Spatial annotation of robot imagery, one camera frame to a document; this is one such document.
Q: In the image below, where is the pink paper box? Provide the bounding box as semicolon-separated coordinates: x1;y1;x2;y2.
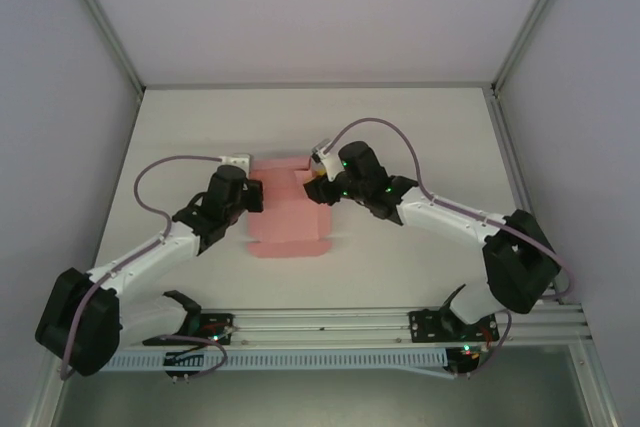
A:
244;155;334;261

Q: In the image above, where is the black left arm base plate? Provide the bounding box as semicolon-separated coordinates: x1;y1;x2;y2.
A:
143;312;236;347

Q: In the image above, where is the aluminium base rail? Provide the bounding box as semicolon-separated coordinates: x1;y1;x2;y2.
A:
117;302;586;348

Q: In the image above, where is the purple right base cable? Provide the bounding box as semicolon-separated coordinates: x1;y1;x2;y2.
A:
452;309;513;378

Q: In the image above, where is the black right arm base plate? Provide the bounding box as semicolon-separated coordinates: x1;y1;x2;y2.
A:
408;309;499;346

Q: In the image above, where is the aluminium horizontal frame bar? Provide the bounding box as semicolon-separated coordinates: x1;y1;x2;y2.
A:
142;79;496;92

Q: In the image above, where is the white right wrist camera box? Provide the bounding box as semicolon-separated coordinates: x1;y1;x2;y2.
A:
309;139;345;181

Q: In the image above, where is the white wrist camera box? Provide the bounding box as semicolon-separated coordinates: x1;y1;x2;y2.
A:
309;139;345;181
218;151;253;174

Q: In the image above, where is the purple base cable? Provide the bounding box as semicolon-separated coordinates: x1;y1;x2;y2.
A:
452;309;513;378
164;334;229;379

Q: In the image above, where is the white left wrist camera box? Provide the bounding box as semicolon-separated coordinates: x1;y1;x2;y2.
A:
218;151;253;174

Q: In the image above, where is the black electronics box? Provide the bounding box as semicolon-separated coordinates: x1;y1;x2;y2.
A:
163;349;206;379
446;345;485;377

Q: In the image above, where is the aluminium side rail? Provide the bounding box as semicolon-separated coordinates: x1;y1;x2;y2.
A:
487;89;569;306

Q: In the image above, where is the aluminium frame leg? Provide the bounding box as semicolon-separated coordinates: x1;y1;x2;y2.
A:
569;341;626;427
29;346;70;427

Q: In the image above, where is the aluminium frame corner post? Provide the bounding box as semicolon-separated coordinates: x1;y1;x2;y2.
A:
492;0;582;98
52;0;147;97

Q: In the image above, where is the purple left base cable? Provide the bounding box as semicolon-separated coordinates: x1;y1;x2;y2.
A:
164;334;229;379

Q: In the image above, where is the white slotted cable duct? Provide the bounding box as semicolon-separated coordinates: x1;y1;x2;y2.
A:
107;349;449;373

